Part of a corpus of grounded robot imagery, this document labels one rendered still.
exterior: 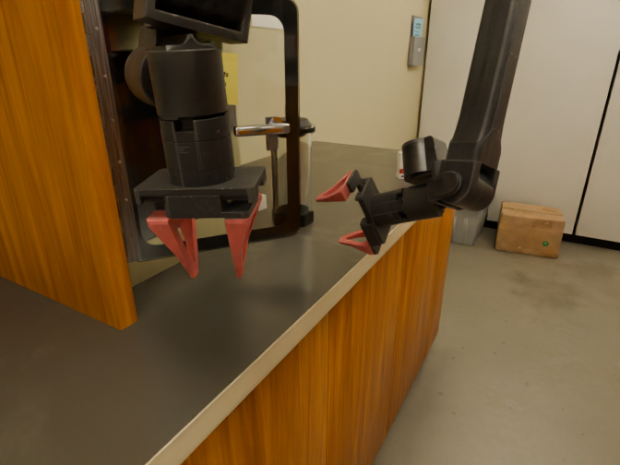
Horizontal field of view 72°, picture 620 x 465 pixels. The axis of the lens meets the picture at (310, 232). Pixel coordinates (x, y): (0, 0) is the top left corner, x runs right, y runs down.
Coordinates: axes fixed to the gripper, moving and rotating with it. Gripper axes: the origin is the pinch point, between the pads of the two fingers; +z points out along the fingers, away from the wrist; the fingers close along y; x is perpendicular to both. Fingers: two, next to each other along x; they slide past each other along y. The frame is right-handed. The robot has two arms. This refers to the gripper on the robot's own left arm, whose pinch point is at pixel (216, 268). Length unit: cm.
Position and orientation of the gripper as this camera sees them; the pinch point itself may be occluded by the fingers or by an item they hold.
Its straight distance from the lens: 42.5
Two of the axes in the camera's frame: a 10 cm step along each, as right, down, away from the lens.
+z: 0.4, 9.1, 4.1
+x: -0.7, 4.2, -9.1
